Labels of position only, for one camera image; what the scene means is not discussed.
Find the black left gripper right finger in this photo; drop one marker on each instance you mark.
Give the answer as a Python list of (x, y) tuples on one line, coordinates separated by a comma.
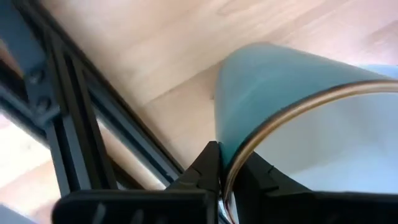
[(280, 202)]

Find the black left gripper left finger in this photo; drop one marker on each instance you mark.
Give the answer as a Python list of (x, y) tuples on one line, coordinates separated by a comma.
[(199, 186)]

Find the teal faceted plastic cup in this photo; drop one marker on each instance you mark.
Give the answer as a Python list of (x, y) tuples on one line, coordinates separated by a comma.
[(264, 93)]

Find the black aluminium extrusion frame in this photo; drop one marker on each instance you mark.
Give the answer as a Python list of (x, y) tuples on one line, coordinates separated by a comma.
[(71, 124)]

